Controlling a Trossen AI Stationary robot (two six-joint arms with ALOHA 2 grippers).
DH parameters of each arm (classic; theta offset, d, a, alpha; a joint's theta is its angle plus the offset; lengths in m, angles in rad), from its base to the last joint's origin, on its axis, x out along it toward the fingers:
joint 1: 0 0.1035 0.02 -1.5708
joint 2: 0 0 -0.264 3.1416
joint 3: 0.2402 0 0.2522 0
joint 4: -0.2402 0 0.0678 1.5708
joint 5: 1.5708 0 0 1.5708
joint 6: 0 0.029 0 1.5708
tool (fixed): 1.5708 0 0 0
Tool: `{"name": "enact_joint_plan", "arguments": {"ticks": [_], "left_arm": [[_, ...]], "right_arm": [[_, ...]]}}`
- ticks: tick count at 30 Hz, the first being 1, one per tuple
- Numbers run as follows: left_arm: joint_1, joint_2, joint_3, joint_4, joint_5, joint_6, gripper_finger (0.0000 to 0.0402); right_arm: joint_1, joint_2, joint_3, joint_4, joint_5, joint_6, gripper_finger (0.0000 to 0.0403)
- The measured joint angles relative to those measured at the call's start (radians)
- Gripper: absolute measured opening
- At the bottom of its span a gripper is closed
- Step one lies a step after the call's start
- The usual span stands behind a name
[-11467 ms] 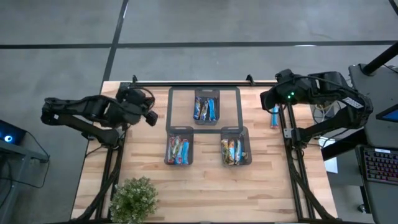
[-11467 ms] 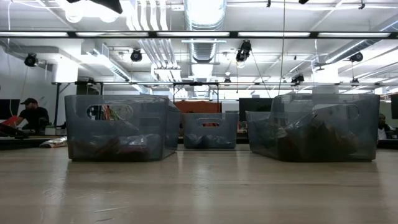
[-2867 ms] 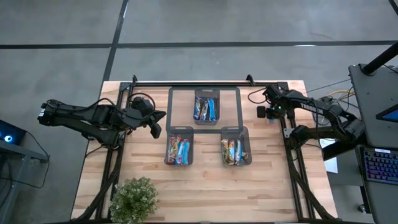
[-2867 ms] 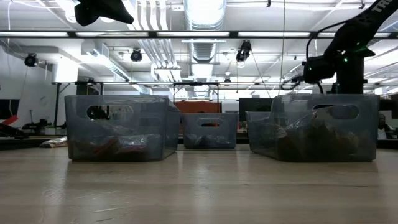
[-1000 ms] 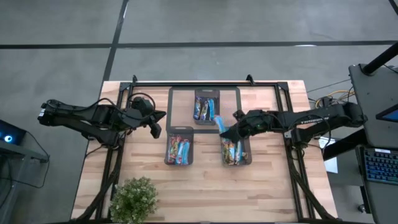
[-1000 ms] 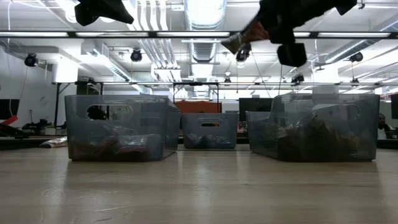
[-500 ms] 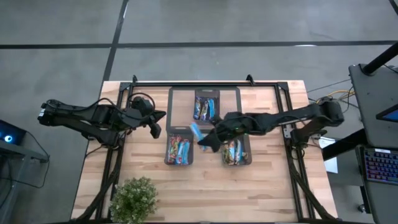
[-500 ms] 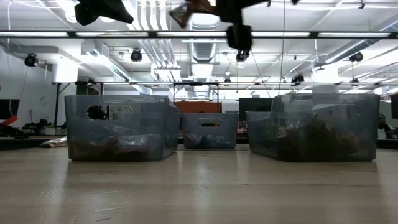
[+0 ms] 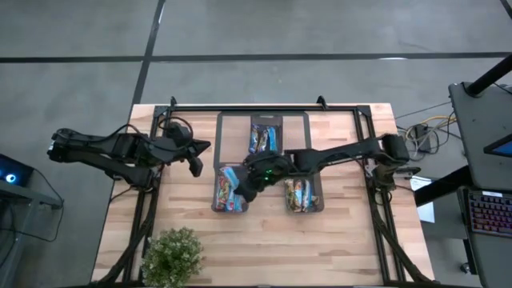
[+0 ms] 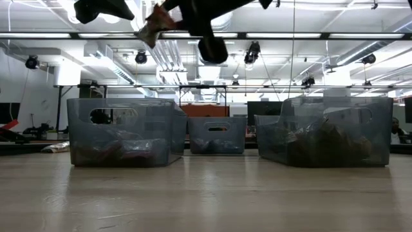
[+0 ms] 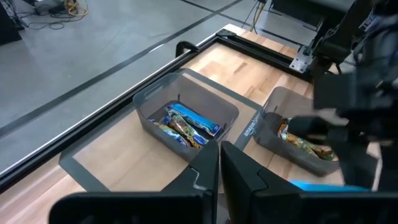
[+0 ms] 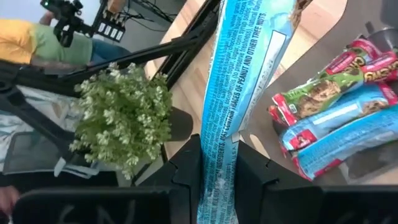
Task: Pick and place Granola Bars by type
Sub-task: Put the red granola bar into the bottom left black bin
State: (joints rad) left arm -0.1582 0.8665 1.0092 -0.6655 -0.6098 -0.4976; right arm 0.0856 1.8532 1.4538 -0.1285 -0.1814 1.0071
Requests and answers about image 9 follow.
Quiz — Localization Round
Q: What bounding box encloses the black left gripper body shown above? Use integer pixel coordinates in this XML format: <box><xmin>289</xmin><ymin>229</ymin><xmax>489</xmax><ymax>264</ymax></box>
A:
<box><xmin>159</xmin><ymin>135</ymin><xmax>204</xmax><ymax>178</ymax></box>

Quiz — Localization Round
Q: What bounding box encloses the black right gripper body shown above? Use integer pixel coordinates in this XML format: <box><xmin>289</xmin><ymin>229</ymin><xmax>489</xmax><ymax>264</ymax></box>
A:
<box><xmin>234</xmin><ymin>150</ymin><xmax>295</xmax><ymax>203</ymax></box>

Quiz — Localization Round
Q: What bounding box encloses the reddish granola bar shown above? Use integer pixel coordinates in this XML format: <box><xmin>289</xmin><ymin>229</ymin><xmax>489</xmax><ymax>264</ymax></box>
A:
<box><xmin>215</xmin><ymin>175</ymin><xmax>226</xmax><ymax>212</ymax></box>
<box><xmin>220</xmin><ymin>178</ymin><xmax>232</xmax><ymax>211</ymax></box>

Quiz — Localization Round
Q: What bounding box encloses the gold granola bar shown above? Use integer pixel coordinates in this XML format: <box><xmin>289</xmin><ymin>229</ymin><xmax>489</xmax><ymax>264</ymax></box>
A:
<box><xmin>284</xmin><ymin>178</ymin><xmax>298</xmax><ymax>214</ymax></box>

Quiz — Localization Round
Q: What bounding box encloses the grey translucent plastic bin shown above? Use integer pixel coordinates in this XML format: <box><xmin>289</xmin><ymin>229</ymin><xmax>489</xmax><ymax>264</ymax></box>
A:
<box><xmin>248</xmin><ymin>113</ymin><xmax>284</xmax><ymax>162</ymax></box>
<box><xmin>283</xmin><ymin>162</ymin><xmax>325</xmax><ymax>214</ymax></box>
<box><xmin>210</xmin><ymin>162</ymin><xmax>250</xmax><ymax>214</ymax></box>

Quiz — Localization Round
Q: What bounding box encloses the green potted plant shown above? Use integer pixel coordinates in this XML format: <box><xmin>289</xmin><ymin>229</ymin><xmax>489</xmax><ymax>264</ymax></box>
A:
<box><xmin>139</xmin><ymin>226</ymin><xmax>205</xmax><ymax>288</ymax></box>

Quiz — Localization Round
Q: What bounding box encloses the black power brick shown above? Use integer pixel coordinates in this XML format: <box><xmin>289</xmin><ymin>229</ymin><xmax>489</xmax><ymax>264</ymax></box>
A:
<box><xmin>414</xmin><ymin>123</ymin><xmax>433</xmax><ymax>153</ymax></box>

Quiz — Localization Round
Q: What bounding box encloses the white paper sheet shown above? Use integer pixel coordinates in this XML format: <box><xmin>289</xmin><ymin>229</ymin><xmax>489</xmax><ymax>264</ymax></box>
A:
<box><xmin>408</xmin><ymin>175</ymin><xmax>436</xmax><ymax>224</ymax></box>

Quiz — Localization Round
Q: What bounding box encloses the black computer blue light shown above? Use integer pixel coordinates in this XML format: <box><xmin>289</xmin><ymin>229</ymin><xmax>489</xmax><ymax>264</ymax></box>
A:
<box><xmin>0</xmin><ymin>154</ymin><xmax>35</xmax><ymax>188</ymax></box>

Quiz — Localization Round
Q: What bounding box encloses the grey side table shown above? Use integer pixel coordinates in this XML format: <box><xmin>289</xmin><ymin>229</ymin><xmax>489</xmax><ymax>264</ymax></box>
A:
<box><xmin>0</xmin><ymin>167</ymin><xmax>65</xmax><ymax>288</ymax></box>

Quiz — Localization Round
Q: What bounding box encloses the black cart strut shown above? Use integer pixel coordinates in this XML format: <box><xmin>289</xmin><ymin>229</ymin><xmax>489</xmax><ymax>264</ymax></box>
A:
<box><xmin>414</xmin><ymin>165</ymin><xmax>474</xmax><ymax>208</ymax></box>

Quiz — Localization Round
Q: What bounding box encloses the grey equipment cart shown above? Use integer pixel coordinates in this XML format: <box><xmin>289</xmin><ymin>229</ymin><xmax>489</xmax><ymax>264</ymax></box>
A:
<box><xmin>447</xmin><ymin>82</ymin><xmax>512</xmax><ymax>288</ymax></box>

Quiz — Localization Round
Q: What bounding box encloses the backlit laptop keyboard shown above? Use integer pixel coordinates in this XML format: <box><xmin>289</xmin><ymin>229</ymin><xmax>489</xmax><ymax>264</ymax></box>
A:
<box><xmin>463</xmin><ymin>187</ymin><xmax>512</xmax><ymax>238</ymax></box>

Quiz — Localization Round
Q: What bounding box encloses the black tablet blue screen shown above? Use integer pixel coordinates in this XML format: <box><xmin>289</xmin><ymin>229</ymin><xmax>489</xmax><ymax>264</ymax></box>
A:
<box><xmin>482</xmin><ymin>134</ymin><xmax>512</xmax><ymax>159</ymax></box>

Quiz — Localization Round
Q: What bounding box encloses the black pole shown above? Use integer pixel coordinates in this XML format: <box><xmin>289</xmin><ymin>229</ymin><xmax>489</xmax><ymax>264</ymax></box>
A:
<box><xmin>466</xmin><ymin>54</ymin><xmax>512</xmax><ymax>98</ymax></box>

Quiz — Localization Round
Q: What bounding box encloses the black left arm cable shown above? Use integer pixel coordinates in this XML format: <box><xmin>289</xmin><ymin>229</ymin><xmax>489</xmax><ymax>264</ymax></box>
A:
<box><xmin>91</xmin><ymin>115</ymin><xmax>195</xmax><ymax>155</ymax></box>

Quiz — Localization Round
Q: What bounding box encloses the black aluminium rig frame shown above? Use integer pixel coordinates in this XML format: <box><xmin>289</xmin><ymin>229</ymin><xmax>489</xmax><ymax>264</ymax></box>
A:
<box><xmin>91</xmin><ymin>95</ymin><xmax>435</xmax><ymax>288</ymax></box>

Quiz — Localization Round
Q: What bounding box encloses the black cable bundle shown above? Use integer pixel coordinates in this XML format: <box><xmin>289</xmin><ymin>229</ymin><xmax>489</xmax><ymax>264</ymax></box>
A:
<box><xmin>395</xmin><ymin>100</ymin><xmax>457</xmax><ymax>156</ymax></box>

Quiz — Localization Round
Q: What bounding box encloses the yellow cable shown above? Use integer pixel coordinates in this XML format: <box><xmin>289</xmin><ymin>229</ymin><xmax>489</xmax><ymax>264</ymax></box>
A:
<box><xmin>406</xmin><ymin>114</ymin><xmax>456</xmax><ymax>140</ymax></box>

